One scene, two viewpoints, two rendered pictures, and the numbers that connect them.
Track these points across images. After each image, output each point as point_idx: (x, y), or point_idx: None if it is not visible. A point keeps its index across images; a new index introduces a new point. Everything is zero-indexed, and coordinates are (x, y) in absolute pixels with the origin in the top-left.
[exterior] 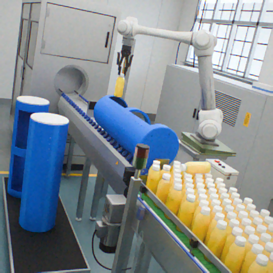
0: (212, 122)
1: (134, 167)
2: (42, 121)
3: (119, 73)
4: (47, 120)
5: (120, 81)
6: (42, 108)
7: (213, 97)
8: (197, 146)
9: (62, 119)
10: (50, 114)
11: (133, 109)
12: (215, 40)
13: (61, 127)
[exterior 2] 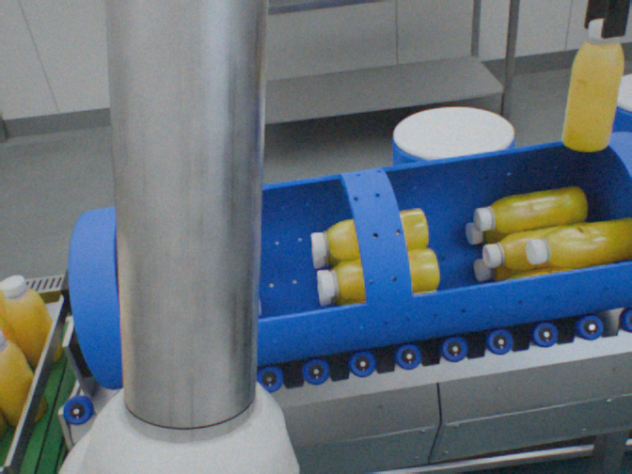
0: (78, 441)
1: None
2: (399, 124)
3: (586, 17)
4: (419, 130)
5: (572, 66)
6: (628, 122)
7: (120, 306)
8: None
9: (452, 149)
10: (492, 129)
11: (343, 181)
12: None
13: (406, 162)
